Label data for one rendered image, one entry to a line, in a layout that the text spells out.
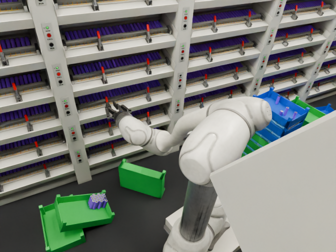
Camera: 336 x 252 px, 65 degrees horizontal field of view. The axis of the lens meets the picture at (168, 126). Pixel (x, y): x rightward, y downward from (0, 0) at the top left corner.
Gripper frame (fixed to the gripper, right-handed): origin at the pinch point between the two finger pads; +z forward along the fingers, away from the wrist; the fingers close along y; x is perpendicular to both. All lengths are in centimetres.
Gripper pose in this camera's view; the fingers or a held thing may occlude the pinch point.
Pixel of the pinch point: (112, 105)
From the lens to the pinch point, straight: 150.9
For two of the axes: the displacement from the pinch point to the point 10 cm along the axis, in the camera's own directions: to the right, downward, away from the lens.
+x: -0.6, -8.8, -4.8
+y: 8.9, -2.6, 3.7
